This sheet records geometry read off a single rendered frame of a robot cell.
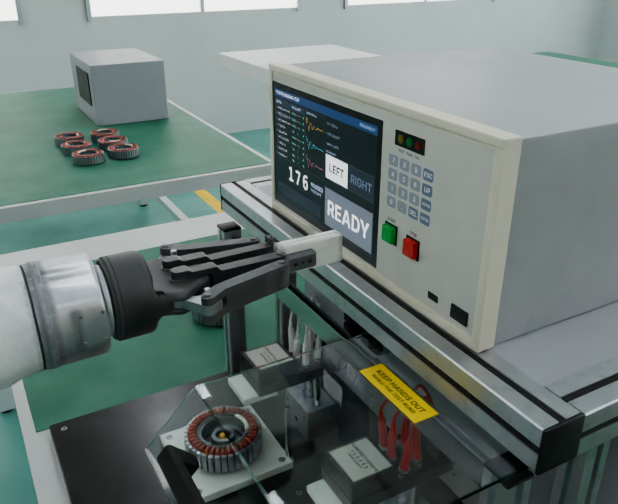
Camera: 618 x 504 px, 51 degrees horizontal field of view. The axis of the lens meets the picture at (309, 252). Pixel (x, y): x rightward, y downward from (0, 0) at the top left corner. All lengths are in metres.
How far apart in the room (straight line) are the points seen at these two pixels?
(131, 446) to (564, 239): 0.71
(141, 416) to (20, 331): 0.60
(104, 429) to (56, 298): 0.59
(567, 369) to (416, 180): 0.22
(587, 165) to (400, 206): 0.18
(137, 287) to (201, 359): 0.72
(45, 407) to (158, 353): 0.23
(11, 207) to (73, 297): 1.64
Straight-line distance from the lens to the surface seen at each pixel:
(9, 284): 0.55
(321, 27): 6.04
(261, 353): 0.97
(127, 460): 1.05
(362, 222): 0.75
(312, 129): 0.82
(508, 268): 0.62
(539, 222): 0.62
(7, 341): 0.54
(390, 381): 0.67
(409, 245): 0.67
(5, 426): 2.49
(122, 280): 0.56
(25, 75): 5.30
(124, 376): 1.26
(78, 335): 0.55
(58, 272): 0.56
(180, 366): 1.26
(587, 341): 0.69
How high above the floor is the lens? 1.46
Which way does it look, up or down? 25 degrees down
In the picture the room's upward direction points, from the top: straight up
